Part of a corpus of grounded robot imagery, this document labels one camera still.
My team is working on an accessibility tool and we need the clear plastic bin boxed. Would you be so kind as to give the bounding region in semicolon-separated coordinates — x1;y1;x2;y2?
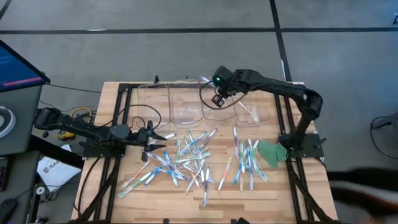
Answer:
169;81;203;125
201;81;236;122
233;90;271;124
136;83;171;123

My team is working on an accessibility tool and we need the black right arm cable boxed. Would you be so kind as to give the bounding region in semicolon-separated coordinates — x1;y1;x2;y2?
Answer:
198;80;247;111

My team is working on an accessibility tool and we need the monitor with blue screen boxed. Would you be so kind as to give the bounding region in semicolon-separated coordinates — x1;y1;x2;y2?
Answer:
0;39;51;93

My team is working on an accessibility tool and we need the person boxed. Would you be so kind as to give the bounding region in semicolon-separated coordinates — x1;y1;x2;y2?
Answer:
326;167;398;219

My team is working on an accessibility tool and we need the yellow hand tool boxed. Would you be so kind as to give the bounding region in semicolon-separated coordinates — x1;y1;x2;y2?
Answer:
57;130;76;141

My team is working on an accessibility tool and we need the black floor cable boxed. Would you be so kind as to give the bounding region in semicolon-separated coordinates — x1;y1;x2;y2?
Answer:
369;116;398;161

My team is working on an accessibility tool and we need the yellow cable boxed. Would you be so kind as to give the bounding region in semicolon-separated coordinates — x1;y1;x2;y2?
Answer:
70;106;93;123

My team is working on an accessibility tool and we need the white paper sheet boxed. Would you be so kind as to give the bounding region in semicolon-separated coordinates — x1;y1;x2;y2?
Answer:
36;155;81;193

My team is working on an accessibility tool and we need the green cloth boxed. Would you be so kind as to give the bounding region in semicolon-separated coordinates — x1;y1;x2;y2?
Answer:
257;139;289;170

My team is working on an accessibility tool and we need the blue white toothbrush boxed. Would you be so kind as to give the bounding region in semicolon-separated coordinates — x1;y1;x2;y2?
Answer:
248;138;255;191
163;150;178;187
144;167;165;185
180;131;208;156
233;148;247;185

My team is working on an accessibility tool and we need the white round roll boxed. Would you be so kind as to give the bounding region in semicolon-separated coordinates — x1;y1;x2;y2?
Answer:
0;105;17;139

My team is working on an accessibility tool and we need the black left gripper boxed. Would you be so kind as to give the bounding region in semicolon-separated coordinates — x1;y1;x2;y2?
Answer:
136;126;168;154

